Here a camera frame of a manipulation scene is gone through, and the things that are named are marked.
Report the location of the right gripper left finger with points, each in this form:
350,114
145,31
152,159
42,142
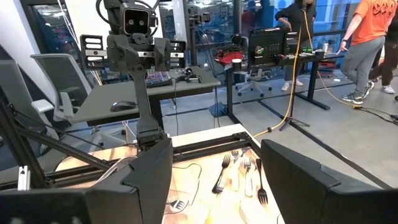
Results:
149,186

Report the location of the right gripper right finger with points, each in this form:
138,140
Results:
311,193

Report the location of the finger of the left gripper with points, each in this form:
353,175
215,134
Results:
119,56
161,56

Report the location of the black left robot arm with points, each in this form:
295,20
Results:
143,102

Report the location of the black keyboard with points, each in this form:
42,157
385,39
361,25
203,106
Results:
158,79

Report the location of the grey desk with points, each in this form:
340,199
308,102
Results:
99,99

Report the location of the black computer mouse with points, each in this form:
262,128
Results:
122,106

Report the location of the black metal fork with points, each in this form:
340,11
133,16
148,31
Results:
262,196
218,186

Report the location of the grey office chair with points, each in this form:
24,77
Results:
62,77
15,93

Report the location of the red equipment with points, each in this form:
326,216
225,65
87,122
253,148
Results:
230,57

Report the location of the black cup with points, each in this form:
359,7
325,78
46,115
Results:
236,65

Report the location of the black tripod stand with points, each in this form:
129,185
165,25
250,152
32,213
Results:
292,119

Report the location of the white base office chair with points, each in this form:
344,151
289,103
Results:
255,76

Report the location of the black workbench desk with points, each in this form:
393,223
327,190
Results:
313,81

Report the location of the person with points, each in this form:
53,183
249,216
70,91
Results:
370,25
390,62
295,18

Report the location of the black desk clamp mount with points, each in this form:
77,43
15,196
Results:
188,76

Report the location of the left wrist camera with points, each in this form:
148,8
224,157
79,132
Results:
136,21

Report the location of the black aluminium table frame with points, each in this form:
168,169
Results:
214,141

